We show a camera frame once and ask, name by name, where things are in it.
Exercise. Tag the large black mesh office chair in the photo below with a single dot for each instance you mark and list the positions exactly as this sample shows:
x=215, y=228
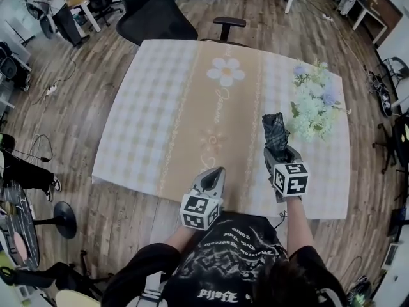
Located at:
x=153, y=14

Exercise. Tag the round black marble table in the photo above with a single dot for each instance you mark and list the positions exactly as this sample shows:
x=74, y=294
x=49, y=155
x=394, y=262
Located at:
x=19, y=216

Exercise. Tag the checked beige flower tablecloth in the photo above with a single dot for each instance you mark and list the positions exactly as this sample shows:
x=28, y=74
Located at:
x=153, y=107

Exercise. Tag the person's black printed T-shirt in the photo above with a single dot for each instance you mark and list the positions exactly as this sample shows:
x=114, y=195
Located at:
x=223, y=251

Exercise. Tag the white power strip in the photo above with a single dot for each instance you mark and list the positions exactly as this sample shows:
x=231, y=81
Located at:
x=327, y=16
x=51, y=90

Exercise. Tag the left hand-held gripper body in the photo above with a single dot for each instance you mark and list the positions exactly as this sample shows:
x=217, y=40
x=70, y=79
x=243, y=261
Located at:
x=199, y=211

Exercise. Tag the person's left forearm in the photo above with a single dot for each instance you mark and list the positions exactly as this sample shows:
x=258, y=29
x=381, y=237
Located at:
x=180, y=240

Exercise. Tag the dark plaid folding umbrella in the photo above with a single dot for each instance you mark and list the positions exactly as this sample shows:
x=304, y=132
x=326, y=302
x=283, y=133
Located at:
x=274, y=133

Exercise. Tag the black folding chair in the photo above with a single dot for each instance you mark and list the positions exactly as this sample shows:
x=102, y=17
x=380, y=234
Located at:
x=396, y=63

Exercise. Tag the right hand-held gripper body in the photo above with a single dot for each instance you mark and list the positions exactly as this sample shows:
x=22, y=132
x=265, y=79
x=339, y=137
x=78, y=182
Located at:
x=290, y=181

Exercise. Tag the person's right forearm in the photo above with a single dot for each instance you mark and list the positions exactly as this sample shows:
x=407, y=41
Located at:
x=298, y=229

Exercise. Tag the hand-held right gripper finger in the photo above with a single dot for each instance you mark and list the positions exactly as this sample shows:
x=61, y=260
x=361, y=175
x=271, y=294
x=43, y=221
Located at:
x=297, y=158
x=269, y=163

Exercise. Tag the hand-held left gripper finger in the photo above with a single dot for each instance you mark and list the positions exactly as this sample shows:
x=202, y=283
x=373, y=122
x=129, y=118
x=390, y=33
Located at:
x=199, y=181
x=221, y=187

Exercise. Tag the pale artificial flower bouquet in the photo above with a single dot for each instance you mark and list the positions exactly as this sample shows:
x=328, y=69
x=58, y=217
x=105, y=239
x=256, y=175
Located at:
x=314, y=104

